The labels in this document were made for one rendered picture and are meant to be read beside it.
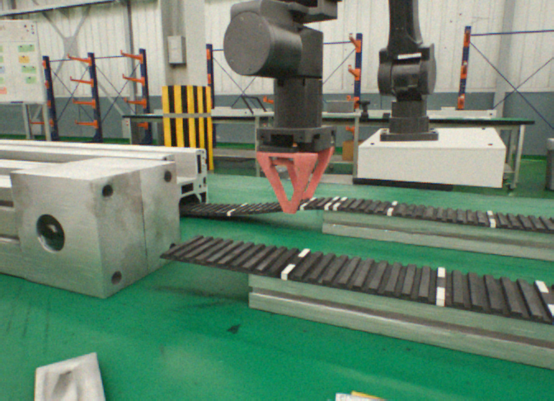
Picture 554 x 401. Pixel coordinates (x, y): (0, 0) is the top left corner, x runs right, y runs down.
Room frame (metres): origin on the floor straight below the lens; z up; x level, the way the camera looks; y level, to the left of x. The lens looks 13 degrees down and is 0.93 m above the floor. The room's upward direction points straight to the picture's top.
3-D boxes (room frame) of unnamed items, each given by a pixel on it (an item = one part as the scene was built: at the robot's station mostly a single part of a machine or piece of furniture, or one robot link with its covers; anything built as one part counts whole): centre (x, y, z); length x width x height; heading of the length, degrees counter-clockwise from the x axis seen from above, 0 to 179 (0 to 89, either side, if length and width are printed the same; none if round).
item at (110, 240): (0.36, 0.16, 0.83); 0.12 x 0.09 x 0.10; 158
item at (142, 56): (9.87, 4.86, 1.10); 3.30 x 0.90 x 2.20; 67
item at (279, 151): (0.47, -0.01, 0.85); 0.07 x 0.07 x 0.09; 68
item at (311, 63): (0.47, -0.01, 0.98); 0.07 x 0.06 x 0.07; 148
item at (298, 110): (0.48, -0.02, 0.92); 0.10 x 0.07 x 0.07; 158
